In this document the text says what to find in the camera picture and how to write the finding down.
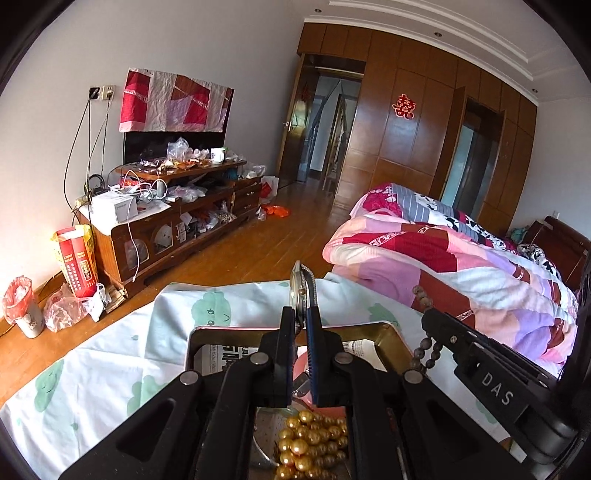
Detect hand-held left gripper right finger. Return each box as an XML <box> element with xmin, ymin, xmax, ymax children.
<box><xmin>304</xmin><ymin>305</ymin><xmax>536</xmax><ymax>480</ymax></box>

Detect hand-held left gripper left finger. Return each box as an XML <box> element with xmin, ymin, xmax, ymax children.
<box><xmin>59</xmin><ymin>306</ymin><xmax>297</xmax><ymax>480</ymax></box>

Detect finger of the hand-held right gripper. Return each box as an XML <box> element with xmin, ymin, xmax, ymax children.
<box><xmin>421</xmin><ymin>308</ymin><xmax>529</xmax><ymax>398</ymax></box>
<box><xmin>441</xmin><ymin>311</ymin><xmax>563</xmax><ymax>384</ymax></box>

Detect brown bead bracelet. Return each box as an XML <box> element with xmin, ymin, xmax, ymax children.
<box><xmin>410</xmin><ymin>285</ymin><xmax>445</xmax><ymax>371</ymax></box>

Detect silver wrist watch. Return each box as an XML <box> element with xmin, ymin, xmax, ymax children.
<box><xmin>289</xmin><ymin>260</ymin><xmax>320</xmax><ymax>334</ymax></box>

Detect pink tin box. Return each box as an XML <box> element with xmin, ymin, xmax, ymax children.
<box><xmin>185</xmin><ymin>320</ymin><xmax>435</xmax><ymax>480</ymax></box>

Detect silver bangle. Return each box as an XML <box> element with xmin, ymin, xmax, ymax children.
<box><xmin>252</xmin><ymin>404</ymin><xmax>297</xmax><ymax>466</ymax></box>

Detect gold pearl necklace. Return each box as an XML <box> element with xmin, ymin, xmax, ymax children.
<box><xmin>274</xmin><ymin>411</ymin><xmax>352</xmax><ymax>480</ymax></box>

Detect pink patchwork quilt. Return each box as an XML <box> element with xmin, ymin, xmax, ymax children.
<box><xmin>321</xmin><ymin>182</ymin><xmax>579</xmax><ymax>371</ymax></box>

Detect black white patterned pillow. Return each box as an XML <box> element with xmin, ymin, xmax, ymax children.
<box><xmin>516</xmin><ymin>242</ymin><xmax>563</xmax><ymax>280</ymax></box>

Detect wooden bed headboard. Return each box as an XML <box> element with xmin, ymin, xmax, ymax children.
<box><xmin>525</xmin><ymin>215</ymin><xmax>591</xmax><ymax>292</ymax></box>

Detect white red shopping bag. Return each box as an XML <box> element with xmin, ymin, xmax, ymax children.
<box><xmin>260</xmin><ymin>175</ymin><xmax>281</xmax><ymax>204</ymax></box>

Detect white green printed tablecloth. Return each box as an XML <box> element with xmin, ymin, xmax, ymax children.
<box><xmin>0</xmin><ymin>276</ymin><xmax>514</xmax><ymax>480</ymax></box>

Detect brown wooden wardrobe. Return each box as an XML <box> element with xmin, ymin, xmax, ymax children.
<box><xmin>294</xmin><ymin>22</ymin><xmax>539</xmax><ymax>237</ymax></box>

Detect wooden television cabinet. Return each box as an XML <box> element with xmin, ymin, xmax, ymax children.
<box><xmin>73</xmin><ymin>159</ymin><xmax>267</xmax><ymax>299</ymax></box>

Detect wooden door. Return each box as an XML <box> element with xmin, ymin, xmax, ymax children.
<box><xmin>276</xmin><ymin>54</ymin><xmax>308</xmax><ymax>191</ymax></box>

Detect clear plastic bag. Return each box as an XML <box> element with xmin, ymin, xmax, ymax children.
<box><xmin>165</xmin><ymin>137</ymin><xmax>191</xmax><ymax>160</ymax></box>

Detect white cardboard box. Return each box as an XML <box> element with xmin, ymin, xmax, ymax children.
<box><xmin>91</xmin><ymin>191</ymin><xmax>139</xmax><ymax>225</ymax></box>

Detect red yellow carton box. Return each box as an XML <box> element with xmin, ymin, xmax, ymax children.
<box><xmin>50</xmin><ymin>224</ymin><xmax>99</xmax><ymax>299</ymax></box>

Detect crumpled plastic bag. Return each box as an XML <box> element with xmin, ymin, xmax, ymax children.
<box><xmin>43</xmin><ymin>282</ymin><xmax>89</xmax><ymax>332</ymax></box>

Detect red paper decoration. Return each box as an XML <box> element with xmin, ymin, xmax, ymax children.
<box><xmin>392</xmin><ymin>93</ymin><xmax>417</xmax><ymax>120</ymax></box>

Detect black television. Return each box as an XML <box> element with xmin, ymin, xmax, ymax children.
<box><xmin>122</xmin><ymin>130</ymin><xmax>227</xmax><ymax>167</ymax></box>

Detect red pink patchwork cloth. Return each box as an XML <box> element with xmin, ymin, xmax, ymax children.
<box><xmin>119</xmin><ymin>68</ymin><xmax>235</xmax><ymax>135</ymax></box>

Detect trash bin with pink bag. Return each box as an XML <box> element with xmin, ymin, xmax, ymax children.
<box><xmin>2</xmin><ymin>275</ymin><xmax>46</xmax><ymax>338</ymax></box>

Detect white charging cable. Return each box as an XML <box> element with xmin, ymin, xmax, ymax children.
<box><xmin>124</xmin><ymin>170</ymin><xmax>145</xmax><ymax>283</ymax></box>

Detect black hanging cables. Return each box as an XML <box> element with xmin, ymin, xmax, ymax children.
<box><xmin>63</xmin><ymin>99</ymin><xmax>112</xmax><ymax>214</ymax></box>

